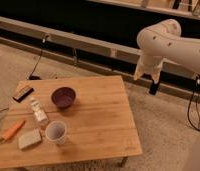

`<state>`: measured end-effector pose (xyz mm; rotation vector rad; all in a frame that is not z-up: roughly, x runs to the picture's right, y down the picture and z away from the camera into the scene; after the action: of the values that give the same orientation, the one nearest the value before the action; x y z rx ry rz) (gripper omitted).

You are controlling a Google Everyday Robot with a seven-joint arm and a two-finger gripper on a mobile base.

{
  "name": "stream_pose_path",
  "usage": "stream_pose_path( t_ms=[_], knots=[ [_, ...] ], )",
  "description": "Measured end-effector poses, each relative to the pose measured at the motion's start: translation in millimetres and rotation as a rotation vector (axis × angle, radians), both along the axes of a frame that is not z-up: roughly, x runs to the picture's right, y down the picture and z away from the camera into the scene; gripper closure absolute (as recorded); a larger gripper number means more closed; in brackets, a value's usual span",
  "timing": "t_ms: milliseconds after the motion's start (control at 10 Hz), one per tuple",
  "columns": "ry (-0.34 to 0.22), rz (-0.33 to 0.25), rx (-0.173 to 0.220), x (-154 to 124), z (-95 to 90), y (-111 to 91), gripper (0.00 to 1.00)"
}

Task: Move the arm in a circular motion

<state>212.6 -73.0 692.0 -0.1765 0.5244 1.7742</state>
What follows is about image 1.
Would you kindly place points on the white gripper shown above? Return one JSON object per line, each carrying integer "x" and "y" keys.
{"x": 150, "y": 65}

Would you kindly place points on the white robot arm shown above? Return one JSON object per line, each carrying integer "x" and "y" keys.
{"x": 161, "y": 41}

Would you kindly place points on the dark purple bowl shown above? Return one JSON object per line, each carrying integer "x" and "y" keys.
{"x": 63, "y": 97}

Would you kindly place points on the wooden table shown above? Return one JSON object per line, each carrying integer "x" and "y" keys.
{"x": 100, "y": 124}

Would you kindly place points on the white plastic cup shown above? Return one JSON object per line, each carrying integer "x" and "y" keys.
{"x": 56, "y": 132}

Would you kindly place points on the clear plastic bottle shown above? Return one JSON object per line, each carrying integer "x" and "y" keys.
{"x": 39, "y": 113}

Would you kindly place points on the black whiteboard eraser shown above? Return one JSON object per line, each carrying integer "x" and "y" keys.
{"x": 22, "y": 93}

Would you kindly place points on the beige sponge block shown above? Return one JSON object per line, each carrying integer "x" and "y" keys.
{"x": 29, "y": 138}

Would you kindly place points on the metal rail beam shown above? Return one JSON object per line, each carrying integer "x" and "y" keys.
{"x": 76, "y": 40}

